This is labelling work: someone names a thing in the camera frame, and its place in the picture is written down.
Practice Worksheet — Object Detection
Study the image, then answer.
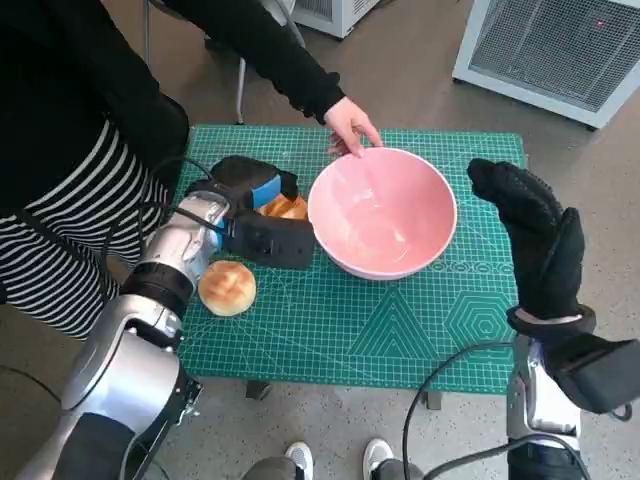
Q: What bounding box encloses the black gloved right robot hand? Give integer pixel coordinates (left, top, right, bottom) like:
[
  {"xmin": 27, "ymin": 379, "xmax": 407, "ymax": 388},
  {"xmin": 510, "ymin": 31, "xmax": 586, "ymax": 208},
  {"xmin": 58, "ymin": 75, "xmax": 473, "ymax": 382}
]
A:
[{"xmin": 466, "ymin": 158, "xmax": 586, "ymax": 321}]

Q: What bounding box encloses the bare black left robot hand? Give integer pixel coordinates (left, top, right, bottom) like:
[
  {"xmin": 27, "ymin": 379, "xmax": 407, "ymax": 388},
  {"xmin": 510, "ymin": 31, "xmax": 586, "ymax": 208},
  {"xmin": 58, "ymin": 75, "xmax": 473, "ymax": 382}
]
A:
[{"xmin": 208, "ymin": 155, "xmax": 301, "ymax": 211}]

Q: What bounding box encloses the person's hand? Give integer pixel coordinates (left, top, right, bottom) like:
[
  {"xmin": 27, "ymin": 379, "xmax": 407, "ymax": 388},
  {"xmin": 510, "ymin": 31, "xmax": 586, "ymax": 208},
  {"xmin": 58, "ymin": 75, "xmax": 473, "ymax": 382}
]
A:
[{"xmin": 323, "ymin": 97, "xmax": 385, "ymax": 160}]

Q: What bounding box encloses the lobed toy bread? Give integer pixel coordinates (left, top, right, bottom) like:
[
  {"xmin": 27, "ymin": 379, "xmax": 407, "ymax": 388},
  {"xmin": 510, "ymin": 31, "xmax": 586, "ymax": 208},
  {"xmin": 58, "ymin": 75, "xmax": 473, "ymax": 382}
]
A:
[{"xmin": 257, "ymin": 193, "xmax": 310, "ymax": 221}]

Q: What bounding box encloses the pink bowl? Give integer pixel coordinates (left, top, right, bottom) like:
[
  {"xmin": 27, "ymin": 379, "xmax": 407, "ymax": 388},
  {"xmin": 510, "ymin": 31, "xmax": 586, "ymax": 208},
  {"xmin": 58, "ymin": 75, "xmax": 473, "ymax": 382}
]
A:
[{"xmin": 307, "ymin": 147, "xmax": 459, "ymax": 281}]

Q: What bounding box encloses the round toy bread bun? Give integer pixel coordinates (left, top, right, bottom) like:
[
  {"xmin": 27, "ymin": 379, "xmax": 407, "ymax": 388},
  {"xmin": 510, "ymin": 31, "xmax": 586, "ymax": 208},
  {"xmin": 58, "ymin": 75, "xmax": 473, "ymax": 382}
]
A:
[{"xmin": 198, "ymin": 259, "xmax": 258, "ymax": 317}]

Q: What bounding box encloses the grey wheeled chair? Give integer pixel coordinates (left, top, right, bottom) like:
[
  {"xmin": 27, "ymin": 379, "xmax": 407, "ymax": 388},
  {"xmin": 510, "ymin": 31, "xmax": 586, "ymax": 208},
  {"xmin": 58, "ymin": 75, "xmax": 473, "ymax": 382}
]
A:
[{"xmin": 143, "ymin": 0, "xmax": 307, "ymax": 126}]

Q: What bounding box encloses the white cabinet appliance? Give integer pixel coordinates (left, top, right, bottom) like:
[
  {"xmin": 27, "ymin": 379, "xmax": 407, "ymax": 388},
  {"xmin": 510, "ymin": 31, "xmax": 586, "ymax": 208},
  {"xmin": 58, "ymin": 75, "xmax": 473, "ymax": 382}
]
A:
[{"xmin": 292, "ymin": 0, "xmax": 386, "ymax": 40}]

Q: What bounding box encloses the green cutting mat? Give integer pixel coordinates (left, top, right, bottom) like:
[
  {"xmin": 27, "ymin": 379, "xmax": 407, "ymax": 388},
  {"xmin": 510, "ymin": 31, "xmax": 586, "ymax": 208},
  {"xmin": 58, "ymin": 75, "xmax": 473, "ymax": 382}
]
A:
[{"xmin": 174, "ymin": 124, "xmax": 526, "ymax": 396}]

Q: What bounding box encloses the white appliance with mesh grille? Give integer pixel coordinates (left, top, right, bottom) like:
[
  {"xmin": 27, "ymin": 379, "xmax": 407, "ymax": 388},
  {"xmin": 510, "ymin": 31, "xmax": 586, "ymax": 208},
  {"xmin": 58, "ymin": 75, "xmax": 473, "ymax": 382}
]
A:
[{"xmin": 452, "ymin": 0, "xmax": 640, "ymax": 131}]

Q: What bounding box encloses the person in striped cloth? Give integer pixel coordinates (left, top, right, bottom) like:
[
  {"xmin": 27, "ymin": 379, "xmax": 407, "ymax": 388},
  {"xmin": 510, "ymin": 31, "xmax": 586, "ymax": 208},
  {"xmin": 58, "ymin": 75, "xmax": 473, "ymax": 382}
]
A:
[{"xmin": 0, "ymin": 0, "xmax": 349, "ymax": 341}]

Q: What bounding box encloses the black metal bar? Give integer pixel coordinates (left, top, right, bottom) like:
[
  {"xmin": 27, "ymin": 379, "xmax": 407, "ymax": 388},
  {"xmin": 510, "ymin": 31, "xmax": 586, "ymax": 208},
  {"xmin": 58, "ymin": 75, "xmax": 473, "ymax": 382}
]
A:
[{"xmin": 132, "ymin": 379, "xmax": 205, "ymax": 480}]

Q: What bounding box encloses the white shoe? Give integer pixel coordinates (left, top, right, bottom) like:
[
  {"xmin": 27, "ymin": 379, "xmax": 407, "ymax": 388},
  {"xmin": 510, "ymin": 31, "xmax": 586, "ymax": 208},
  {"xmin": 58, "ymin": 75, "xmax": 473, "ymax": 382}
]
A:
[
  {"xmin": 284, "ymin": 440, "xmax": 315, "ymax": 480},
  {"xmin": 362, "ymin": 438, "xmax": 395, "ymax": 480}
]

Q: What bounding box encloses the grey leg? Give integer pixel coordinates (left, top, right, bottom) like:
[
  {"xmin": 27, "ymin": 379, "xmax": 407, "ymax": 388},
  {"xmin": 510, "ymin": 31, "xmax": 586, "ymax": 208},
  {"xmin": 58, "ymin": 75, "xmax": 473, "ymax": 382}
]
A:
[
  {"xmin": 372, "ymin": 458, "xmax": 424, "ymax": 480},
  {"xmin": 242, "ymin": 455, "xmax": 301, "ymax": 480}
]

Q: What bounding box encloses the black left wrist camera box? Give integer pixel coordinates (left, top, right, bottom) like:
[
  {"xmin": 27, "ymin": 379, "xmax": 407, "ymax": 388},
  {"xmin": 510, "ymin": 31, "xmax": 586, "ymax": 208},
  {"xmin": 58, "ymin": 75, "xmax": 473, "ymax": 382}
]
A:
[{"xmin": 222, "ymin": 208, "xmax": 316, "ymax": 271}]

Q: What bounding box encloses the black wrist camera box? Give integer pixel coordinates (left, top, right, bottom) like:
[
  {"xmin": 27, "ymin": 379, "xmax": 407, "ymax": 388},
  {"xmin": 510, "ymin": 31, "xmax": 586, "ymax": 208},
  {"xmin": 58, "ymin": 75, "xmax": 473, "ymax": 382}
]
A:
[
  {"xmin": 222, "ymin": 208, "xmax": 316, "ymax": 271},
  {"xmin": 547, "ymin": 332, "xmax": 640, "ymax": 414}
]

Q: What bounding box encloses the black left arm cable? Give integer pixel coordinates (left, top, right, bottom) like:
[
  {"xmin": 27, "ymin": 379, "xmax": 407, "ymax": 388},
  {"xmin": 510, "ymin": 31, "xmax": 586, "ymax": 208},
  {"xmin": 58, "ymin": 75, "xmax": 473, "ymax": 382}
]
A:
[{"xmin": 102, "ymin": 155, "xmax": 236, "ymax": 261}]

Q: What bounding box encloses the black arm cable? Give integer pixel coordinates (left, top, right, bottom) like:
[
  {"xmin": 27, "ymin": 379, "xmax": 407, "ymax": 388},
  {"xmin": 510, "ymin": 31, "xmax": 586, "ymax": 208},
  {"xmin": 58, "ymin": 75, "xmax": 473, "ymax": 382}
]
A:
[
  {"xmin": 102, "ymin": 155, "xmax": 236, "ymax": 261},
  {"xmin": 402, "ymin": 342, "xmax": 591, "ymax": 480}
]

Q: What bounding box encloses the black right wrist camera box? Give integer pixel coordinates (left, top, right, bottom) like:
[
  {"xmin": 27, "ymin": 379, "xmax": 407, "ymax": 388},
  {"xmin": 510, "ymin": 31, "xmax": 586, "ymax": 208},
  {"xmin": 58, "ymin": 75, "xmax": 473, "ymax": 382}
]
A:
[{"xmin": 547, "ymin": 332, "xmax": 640, "ymax": 414}]

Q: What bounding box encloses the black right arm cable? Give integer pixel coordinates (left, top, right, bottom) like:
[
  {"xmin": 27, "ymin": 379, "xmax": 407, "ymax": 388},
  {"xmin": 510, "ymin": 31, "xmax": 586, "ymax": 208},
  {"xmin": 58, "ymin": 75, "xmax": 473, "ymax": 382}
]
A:
[{"xmin": 402, "ymin": 342, "xmax": 591, "ymax": 480}]

